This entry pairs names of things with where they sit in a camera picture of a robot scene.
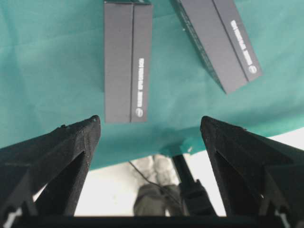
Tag green table cloth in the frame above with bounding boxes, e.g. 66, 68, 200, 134
0, 0, 304, 169

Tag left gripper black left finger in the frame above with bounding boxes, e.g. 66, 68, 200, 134
0, 115, 101, 228

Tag person grey trousers and shoes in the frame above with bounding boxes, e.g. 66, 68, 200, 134
129, 154, 183, 217

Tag black camera box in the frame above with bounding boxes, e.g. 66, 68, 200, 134
104, 0, 153, 123
171, 0, 262, 94

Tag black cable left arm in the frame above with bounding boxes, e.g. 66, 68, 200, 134
129, 161, 182, 207

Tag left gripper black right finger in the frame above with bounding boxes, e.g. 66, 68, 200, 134
200, 116, 304, 228

